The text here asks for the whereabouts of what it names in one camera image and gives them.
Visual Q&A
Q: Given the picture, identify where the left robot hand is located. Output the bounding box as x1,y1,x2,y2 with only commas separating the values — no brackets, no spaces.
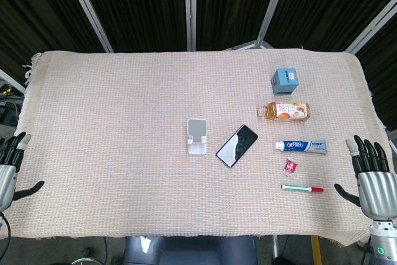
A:
0,132,45,213

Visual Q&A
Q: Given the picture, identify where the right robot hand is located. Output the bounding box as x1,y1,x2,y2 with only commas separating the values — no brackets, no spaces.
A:
334,135,397,221

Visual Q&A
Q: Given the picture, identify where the black smartphone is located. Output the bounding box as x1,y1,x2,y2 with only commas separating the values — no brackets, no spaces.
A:
215,124,259,169

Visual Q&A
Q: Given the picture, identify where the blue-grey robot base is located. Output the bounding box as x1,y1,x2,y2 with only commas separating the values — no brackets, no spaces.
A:
124,235,258,265

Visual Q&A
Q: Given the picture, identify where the blue and white toothpaste tube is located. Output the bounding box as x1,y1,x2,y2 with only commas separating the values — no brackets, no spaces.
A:
273,139,328,156

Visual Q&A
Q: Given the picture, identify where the white phone stand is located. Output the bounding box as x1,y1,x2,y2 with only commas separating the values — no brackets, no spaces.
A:
187,118,208,155

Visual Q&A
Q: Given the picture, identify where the green and red marker pen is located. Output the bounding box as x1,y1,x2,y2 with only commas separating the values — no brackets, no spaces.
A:
280,184,324,194

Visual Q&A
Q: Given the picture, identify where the red wrapped candy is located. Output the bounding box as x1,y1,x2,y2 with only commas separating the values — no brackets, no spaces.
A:
283,156,298,173

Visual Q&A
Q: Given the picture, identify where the beige woven tablecloth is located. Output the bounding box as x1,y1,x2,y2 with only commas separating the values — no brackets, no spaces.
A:
14,48,392,246

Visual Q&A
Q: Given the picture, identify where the orange tea bottle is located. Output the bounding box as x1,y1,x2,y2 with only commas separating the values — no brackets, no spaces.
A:
256,101,311,123

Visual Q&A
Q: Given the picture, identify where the small blue box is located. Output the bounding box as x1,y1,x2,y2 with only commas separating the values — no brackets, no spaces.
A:
271,68,299,96

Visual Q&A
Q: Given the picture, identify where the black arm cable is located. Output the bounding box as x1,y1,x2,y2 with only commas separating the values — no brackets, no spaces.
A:
0,212,12,240

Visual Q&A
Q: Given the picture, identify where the cables and equipment pile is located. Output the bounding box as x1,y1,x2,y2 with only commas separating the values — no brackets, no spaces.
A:
0,81,24,127

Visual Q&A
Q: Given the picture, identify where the grey partition frame post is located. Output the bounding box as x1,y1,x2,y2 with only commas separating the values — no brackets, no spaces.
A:
345,0,397,55
61,0,114,53
183,0,198,52
0,68,26,94
231,0,293,50

